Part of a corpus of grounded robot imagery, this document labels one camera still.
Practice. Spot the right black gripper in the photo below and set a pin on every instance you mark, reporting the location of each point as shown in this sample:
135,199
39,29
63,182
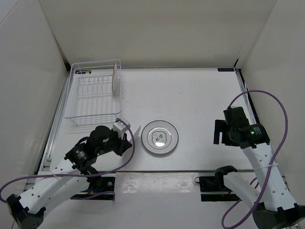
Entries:
220,126

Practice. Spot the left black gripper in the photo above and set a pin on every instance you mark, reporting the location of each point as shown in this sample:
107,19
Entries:
124,145

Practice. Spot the green rimmed white plate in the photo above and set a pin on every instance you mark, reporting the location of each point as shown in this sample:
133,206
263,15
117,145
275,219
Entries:
160,138

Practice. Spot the pink rimmed plate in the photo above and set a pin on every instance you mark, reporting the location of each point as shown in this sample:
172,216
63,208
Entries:
114,77

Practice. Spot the orange patterned plate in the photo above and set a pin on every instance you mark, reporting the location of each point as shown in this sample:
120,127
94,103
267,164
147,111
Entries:
136,132

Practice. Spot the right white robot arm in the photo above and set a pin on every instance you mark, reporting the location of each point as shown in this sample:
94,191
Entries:
273,207

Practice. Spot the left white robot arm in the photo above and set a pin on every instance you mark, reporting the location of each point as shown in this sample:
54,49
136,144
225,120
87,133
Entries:
75,173

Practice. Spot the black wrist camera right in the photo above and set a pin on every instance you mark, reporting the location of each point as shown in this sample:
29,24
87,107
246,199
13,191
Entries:
235,116

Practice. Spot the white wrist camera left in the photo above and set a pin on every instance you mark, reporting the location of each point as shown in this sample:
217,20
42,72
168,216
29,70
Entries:
120,128

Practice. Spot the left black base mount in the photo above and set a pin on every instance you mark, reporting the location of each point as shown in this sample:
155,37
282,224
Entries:
104,190

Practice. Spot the white wire dish rack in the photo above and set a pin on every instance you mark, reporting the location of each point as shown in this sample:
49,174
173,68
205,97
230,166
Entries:
90,100

